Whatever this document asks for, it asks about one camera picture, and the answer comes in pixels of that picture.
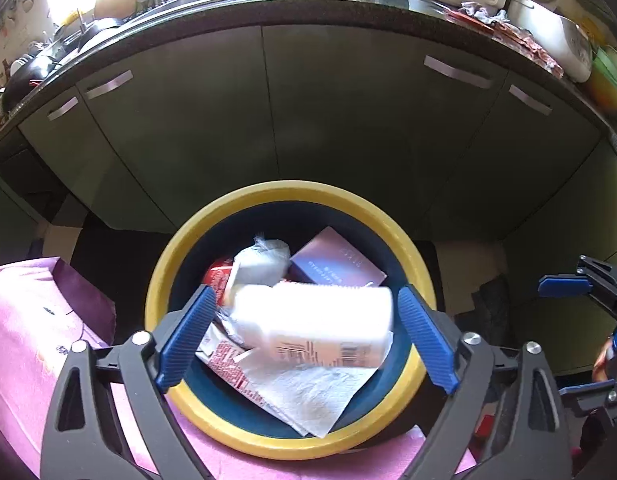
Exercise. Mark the red printed wrapper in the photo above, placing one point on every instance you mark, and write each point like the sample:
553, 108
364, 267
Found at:
228, 360

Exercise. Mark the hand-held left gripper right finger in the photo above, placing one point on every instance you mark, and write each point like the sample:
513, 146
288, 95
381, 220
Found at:
431, 345

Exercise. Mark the black kitchen countertop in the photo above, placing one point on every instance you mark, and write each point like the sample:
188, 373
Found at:
288, 7

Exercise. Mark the pink floral tablecloth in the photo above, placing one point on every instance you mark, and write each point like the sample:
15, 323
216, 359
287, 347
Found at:
23, 320

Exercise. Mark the dark kitchen base cabinets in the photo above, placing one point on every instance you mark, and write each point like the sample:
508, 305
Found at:
338, 110

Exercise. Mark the black pot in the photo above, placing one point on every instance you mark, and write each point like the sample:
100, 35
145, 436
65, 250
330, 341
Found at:
98, 32

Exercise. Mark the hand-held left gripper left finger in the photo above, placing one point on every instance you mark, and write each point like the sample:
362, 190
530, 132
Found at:
183, 340

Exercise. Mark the purple box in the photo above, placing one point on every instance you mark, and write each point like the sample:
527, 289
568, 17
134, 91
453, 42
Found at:
333, 260

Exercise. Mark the yellow-rimmed blue trash bin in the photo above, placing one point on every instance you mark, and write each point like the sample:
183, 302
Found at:
288, 195

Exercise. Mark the red snack packets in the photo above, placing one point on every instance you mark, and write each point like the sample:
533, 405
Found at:
518, 37

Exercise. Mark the crumpled white plastic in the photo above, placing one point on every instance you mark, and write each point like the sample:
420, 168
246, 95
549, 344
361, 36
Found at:
261, 265

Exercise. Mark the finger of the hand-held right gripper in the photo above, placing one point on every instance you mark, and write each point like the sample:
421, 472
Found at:
563, 285
586, 394

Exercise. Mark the white rice cooker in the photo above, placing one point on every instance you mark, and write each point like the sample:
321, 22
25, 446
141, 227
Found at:
553, 40

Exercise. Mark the white paper sheet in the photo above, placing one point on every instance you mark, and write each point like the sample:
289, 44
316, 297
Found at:
308, 395

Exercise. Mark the black wok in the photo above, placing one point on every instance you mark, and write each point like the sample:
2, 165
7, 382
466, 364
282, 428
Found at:
28, 75

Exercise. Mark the stacked plastic bowls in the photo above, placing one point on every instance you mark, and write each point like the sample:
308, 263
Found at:
608, 80

